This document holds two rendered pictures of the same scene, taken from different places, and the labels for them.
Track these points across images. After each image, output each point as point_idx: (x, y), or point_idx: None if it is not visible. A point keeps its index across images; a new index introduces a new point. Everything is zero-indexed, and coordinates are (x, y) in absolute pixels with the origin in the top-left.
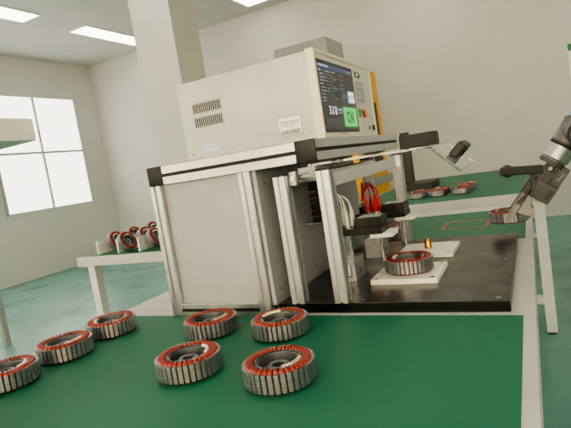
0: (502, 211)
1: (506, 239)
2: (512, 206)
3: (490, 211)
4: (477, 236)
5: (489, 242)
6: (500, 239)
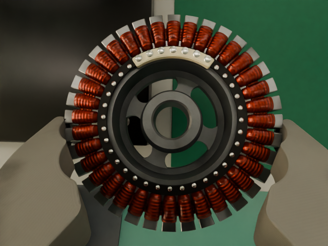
0: (220, 88)
1: (32, 114)
2: (18, 148)
3: (142, 25)
4: (126, 22)
5: (14, 63)
6: (54, 94)
